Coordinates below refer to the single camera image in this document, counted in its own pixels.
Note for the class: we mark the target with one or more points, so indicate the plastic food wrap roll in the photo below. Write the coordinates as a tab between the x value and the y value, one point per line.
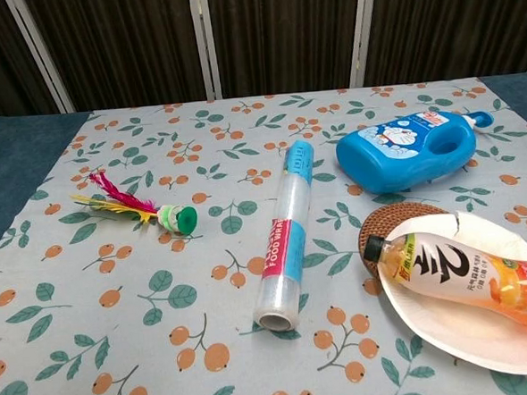
285	232

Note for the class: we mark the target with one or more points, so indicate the brown woven rattan coaster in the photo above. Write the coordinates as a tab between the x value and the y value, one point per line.
375	235

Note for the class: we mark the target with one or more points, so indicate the orange juice drink bottle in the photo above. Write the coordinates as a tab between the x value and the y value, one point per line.
465	274

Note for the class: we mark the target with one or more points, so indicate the white paper plate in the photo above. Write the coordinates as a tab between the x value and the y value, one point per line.
468	328

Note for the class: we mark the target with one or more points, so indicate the blue detergent pump bottle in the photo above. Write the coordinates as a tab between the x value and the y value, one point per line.
395	158

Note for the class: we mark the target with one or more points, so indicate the colourful feather shuttlecock toy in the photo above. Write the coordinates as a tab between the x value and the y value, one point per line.
175	216

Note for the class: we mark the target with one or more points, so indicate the dark folding screen partition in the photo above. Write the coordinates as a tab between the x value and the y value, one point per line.
253	37

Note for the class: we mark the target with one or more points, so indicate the floral fruit print tablecloth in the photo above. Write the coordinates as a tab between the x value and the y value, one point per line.
164	324

